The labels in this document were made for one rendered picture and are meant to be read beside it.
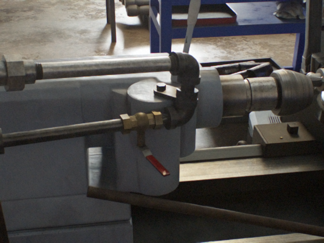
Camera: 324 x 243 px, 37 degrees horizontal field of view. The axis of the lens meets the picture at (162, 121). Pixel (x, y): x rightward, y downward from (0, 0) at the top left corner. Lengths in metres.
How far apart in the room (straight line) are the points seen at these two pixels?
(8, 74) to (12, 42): 4.10
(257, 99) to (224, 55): 3.34
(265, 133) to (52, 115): 0.61
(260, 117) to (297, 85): 1.75
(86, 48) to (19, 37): 0.73
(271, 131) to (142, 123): 0.60
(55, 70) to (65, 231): 0.32
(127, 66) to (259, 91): 0.32
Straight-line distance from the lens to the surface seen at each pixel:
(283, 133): 1.26
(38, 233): 0.85
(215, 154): 1.20
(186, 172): 1.15
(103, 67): 0.65
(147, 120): 0.71
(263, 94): 0.91
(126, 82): 0.80
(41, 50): 4.44
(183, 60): 0.70
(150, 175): 0.80
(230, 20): 2.79
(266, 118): 2.66
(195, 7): 0.83
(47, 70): 0.63
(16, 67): 0.61
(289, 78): 0.92
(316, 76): 1.24
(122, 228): 0.84
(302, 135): 1.26
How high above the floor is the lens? 1.48
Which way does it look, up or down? 28 degrees down
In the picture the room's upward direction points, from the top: straight up
